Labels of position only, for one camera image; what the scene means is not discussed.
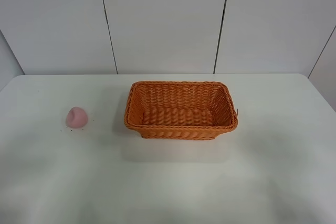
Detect pink peach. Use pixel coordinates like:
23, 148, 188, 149
66, 107, 89, 129

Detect orange woven basket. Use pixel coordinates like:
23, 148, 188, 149
124, 81, 238, 140

